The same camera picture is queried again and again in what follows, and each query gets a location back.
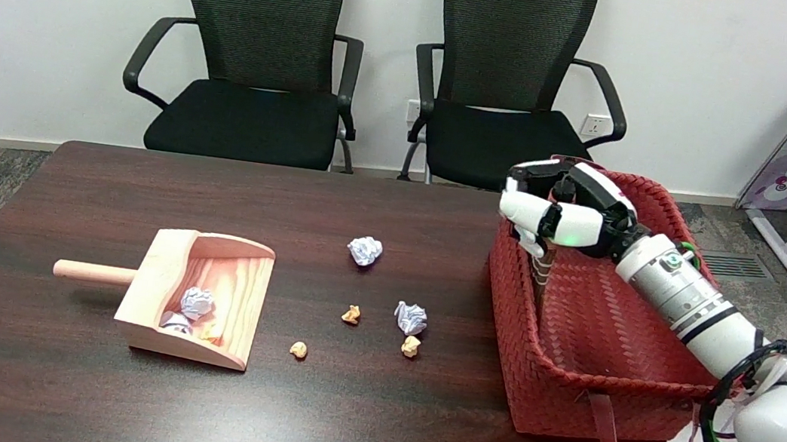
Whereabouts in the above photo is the white crumpled paper ball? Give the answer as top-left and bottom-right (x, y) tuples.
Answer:
(345, 235), (385, 269)
(158, 311), (194, 336)
(179, 285), (216, 323)
(392, 300), (430, 338)

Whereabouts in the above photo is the straw hand broom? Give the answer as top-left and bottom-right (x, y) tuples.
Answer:
(527, 174), (583, 309)

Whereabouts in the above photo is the black mesh office chair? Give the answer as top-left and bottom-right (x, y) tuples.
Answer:
(113, 0), (377, 177)
(397, 0), (644, 209)

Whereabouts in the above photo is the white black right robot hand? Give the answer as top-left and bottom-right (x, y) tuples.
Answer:
(493, 152), (656, 274)

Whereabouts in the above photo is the wooden dustpan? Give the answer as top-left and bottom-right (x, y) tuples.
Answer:
(43, 212), (279, 374)

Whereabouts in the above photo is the red woven basket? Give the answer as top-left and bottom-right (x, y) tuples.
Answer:
(464, 148), (751, 442)

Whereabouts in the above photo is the floor vent grille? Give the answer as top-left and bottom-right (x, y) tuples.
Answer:
(694, 247), (774, 284)

